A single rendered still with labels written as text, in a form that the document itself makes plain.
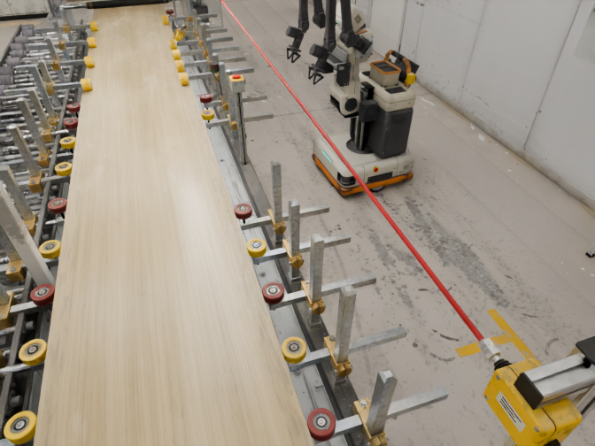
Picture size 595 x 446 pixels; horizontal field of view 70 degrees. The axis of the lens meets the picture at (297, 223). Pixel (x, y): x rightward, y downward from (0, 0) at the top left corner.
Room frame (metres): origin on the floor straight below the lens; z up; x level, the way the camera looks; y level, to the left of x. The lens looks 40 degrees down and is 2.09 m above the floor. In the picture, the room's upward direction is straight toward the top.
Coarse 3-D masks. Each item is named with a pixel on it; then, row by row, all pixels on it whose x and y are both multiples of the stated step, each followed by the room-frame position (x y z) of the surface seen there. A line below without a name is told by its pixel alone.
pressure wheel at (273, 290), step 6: (270, 282) 1.05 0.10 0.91; (276, 282) 1.05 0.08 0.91; (264, 288) 1.02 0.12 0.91; (270, 288) 1.03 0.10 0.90; (276, 288) 1.03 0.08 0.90; (282, 288) 1.02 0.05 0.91; (264, 294) 1.00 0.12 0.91; (270, 294) 1.00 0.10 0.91; (276, 294) 1.00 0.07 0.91; (282, 294) 1.00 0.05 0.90; (270, 300) 0.98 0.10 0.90; (276, 300) 0.98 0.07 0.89
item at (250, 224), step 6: (324, 204) 1.63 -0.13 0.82; (300, 210) 1.59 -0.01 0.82; (306, 210) 1.59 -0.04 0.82; (312, 210) 1.59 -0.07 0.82; (318, 210) 1.59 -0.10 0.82; (324, 210) 1.60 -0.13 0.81; (282, 216) 1.54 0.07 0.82; (288, 216) 1.55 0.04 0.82; (300, 216) 1.56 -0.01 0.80; (306, 216) 1.57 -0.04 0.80; (240, 222) 1.50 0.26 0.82; (246, 222) 1.50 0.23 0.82; (252, 222) 1.50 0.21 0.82; (258, 222) 1.50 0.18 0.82; (264, 222) 1.51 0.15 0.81; (270, 222) 1.52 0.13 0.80; (246, 228) 1.48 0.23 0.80
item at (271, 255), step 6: (348, 234) 1.39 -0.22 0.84; (324, 240) 1.35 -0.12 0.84; (330, 240) 1.35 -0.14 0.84; (336, 240) 1.35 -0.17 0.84; (342, 240) 1.36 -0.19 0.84; (348, 240) 1.37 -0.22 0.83; (300, 246) 1.31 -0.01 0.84; (306, 246) 1.31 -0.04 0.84; (324, 246) 1.33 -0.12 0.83; (330, 246) 1.34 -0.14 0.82; (270, 252) 1.28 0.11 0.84; (276, 252) 1.28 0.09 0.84; (282, 252) 1.28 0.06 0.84; (300, 252) 1.30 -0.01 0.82; (252, 258) 1.25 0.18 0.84; (258, 258) 1.24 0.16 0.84; (264, 258) 1.25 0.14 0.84; (270, 258) 1.26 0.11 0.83; (276, 258) 1.27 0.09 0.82
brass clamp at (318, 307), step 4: (304, 284) 1.09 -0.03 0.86; (304, 288) 1.07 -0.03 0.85; (308, 288) 1.07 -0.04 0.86; (308, 292) 1.05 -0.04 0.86; (308, 296) 1.03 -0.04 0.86; (308, 300) 1.02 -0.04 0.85; (320, 300) 1.01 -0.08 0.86; (308, 304) 1.02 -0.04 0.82; (312, 304) 1.00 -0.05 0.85; (316, 304) 0.99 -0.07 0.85; (320, 304) 0.99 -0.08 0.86; (324, 304) 1.01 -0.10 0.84; (312, 308) 0.99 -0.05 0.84; (316, 308) 0.98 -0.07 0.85; (320, 308) 0.99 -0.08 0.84; (324, 308) 0.99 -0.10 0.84; (316, 312) 0.98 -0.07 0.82; (320, 312) 0.99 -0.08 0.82
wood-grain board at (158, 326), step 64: (128, 64) 3.29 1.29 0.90; (128, 128) 2.25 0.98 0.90; (192, 128) 2.25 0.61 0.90; (128, 192) 1.62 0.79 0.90; (192, 192) 1.62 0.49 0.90; (64, 256) 1.20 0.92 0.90; (128, 256) 1.20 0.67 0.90; (192, 256) 1.20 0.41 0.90; (64, 320) 0.89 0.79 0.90; (128, 320) 0.89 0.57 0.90; (192, 320) 0.89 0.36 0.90; (256, 320) 0.89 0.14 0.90; (64, 384) 0.66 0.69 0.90; (128, 384) 0.66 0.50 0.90; (192, 384) 0.66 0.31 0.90; (256, 384) 0.66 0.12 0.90
